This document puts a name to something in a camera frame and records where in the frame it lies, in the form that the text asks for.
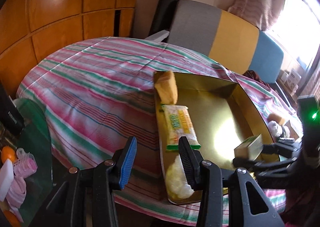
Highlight black rolled mat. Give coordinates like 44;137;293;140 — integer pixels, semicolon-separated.
148;0;179;36

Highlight white soap bar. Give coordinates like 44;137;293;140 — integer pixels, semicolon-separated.
0;159;14;202

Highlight white plastic bag bundle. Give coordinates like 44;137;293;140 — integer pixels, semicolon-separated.
165;155;194;201

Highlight green Weidan rice cracker pack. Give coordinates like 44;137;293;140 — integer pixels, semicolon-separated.
162;105;201;151

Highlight green glass side table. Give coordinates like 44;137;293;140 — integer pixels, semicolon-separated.
1;98;53;226

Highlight small yellow sponge far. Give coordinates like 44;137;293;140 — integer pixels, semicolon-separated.
267;113;286;126

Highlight orange fruit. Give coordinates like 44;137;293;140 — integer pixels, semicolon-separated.
1;146;17;163

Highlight beige barcode carton box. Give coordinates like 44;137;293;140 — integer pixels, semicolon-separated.
234;134;263;160

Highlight striped pink green bedsheet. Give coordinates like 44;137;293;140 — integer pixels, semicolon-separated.
17;37;300;226

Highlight red cloth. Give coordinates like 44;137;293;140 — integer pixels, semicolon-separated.
242;70;270;87

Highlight pink hair rollers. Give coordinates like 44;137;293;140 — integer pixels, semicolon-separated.
13;148;37;178

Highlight black Fuguang box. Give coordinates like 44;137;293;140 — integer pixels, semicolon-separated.
0;84;25;138

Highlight white boxes by window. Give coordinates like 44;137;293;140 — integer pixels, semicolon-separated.
280;69;301;91

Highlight wooden wardrobe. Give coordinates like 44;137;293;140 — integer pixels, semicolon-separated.
1;0;136;96

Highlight gold tin box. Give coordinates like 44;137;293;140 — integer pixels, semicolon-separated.
152;70;281;205

